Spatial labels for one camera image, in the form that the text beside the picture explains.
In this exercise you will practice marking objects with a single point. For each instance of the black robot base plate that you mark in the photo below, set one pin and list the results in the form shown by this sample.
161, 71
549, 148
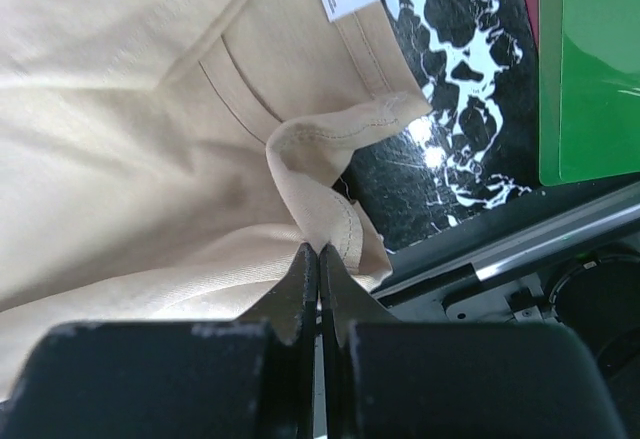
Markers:
565, 254

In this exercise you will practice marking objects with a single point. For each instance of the beige t shirt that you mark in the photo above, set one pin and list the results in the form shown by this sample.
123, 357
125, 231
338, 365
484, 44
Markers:
165, 159

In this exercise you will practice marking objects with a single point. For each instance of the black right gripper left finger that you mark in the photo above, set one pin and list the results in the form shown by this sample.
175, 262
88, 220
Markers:
247, 378

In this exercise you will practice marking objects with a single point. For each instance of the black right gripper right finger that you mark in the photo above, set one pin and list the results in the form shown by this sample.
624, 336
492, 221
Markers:
385, 378

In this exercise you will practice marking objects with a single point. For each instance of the green plastic folder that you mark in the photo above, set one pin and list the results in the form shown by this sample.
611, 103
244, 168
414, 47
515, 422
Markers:
588, 89

